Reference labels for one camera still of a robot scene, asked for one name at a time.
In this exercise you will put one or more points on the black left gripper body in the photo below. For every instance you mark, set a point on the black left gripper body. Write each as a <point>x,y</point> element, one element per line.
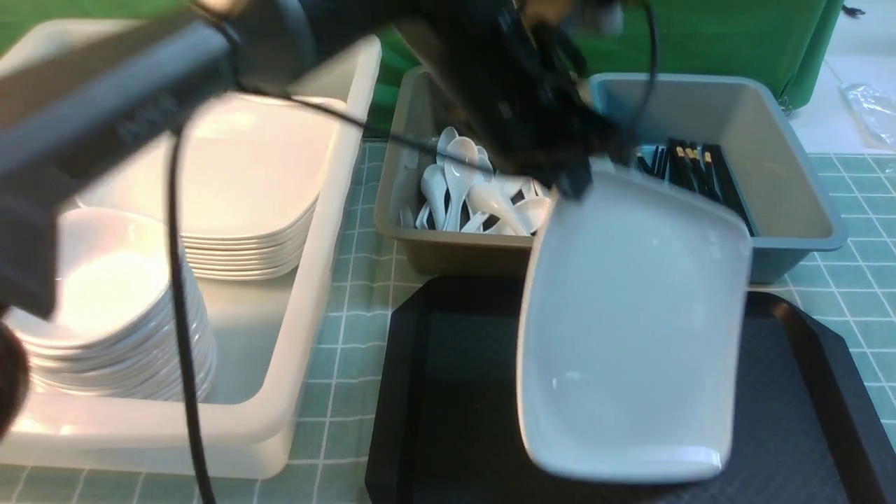
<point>513,70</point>

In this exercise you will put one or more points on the stack of white square plates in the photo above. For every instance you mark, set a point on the stack of white square plates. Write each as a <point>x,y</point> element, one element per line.
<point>251,172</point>

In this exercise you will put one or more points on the green cloth backdrop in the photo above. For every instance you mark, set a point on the green cloth backdrop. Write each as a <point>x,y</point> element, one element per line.
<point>776,43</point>

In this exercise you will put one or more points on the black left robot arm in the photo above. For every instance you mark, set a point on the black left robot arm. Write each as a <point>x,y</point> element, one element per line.
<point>69,119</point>

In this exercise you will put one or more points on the black serving tray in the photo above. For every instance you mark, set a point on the black serving tray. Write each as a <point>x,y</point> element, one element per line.
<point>445,431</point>

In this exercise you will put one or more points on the stack of white small bowls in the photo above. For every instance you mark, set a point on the stack of white small bowls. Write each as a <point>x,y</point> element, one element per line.
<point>113,331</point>

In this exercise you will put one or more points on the clear plastic bag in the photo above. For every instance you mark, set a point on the clear plastic bag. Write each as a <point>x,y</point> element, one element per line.
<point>874,110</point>

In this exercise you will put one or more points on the olive brown plastic bin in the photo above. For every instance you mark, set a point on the olive brown plastic bin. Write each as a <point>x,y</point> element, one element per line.
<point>422,112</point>

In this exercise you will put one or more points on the large white plastic tub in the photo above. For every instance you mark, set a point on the large white plastic tub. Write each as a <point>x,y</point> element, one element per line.
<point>263,330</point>

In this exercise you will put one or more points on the pile of black chopsticks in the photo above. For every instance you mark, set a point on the pile of black chopsticks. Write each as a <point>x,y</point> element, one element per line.
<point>699,168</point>

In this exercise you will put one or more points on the blue grey plastic bin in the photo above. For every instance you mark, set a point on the blue grey plastic bin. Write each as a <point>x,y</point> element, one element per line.
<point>788,207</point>

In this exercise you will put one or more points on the pile of white spoons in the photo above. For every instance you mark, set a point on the pile of white spoons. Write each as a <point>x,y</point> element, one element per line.
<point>462,193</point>

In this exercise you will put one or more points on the white square rice plate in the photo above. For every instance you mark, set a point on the white square rice plate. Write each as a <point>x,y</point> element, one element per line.
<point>630,331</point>

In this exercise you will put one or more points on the green checkered table mat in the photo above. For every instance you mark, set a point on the green checkered table mat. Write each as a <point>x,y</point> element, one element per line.
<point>850,290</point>

